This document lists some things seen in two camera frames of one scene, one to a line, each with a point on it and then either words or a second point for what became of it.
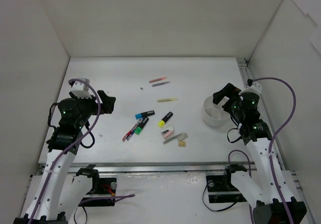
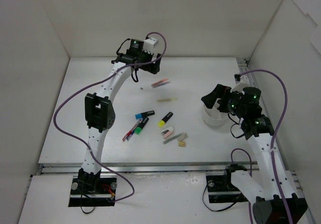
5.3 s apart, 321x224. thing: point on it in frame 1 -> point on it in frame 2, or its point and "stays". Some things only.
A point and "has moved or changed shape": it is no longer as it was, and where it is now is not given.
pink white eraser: (167, 132) stays
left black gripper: (99, 102) -> (149, 63)
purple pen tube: (157, 84) stays
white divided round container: (214, 114) stays
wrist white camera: (80, 90) -> (149, 44)
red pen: (130, 131) stays
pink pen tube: (157, 79) has moved or changed shape
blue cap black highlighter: (140, 115) stays
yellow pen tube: (167, 100) stays
